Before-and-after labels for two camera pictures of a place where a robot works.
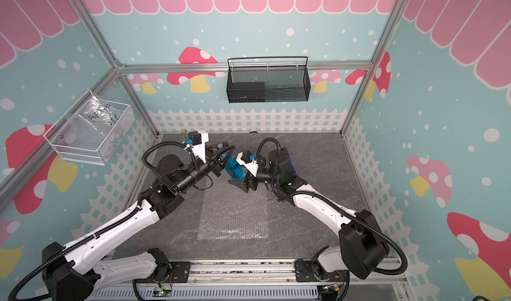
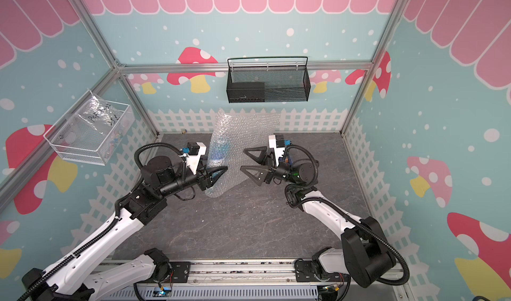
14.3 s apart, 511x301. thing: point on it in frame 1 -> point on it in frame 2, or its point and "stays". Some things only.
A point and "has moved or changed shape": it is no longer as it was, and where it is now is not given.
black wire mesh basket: (268, 79) stays
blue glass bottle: (233, 167) has moved or changed shape
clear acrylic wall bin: (92, 132) stays
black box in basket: (246, 92) stays
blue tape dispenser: (286, 165) stays
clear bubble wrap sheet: (227, 212) -> (231, 134)
